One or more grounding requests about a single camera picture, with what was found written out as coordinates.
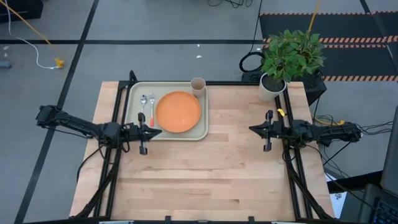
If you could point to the orange round plate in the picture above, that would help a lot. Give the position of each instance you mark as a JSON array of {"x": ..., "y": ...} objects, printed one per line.
[{"x": 178, "y": 112}]

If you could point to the black cabinet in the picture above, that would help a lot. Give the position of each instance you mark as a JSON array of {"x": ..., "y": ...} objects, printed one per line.
[{"x": 18, "y": 9}]

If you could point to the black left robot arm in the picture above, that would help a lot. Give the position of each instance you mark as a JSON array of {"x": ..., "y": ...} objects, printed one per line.
[{"x": 81, "y": 126}]

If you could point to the black hazard-striped floor mat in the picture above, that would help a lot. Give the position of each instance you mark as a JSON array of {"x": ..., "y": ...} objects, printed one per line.
[{"x": 351, "y": 62}]

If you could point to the yellow tape piece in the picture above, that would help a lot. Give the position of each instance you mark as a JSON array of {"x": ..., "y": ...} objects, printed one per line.
[{"x": 281, "y": 112}]

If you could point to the green plant in white pot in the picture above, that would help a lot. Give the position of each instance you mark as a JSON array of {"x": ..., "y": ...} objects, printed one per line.
[{"x": 290, "y": 56}]

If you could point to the silver metal spoon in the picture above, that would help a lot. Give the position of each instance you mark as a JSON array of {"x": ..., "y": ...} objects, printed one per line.
[{"x": 143, "y": 99}]

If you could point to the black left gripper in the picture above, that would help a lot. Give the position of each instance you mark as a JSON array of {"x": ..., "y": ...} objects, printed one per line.
[{"x": 132, "y": 132}]

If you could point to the beige paper cup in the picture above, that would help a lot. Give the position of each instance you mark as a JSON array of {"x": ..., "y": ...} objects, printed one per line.
[{"x": 198, "y": 88}]

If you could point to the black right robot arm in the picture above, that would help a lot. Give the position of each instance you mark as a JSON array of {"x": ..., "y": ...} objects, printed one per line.
[{"x": 326, "y": 132}]

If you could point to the beige rectangular tray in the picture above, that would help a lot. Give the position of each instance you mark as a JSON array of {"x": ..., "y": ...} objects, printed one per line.
[{"x": 133, "y": 93}]

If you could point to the white paper sheet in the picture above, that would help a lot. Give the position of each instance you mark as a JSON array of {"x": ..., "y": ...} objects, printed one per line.
[{"x": 337, "y": 199}]

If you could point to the black aluminium table frame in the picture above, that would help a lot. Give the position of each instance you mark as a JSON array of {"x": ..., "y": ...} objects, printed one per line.
[{"x": 117, "y": 99}]

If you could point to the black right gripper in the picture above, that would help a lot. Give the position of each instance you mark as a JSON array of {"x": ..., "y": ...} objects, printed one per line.
[{"x": 281, "y": 130}]

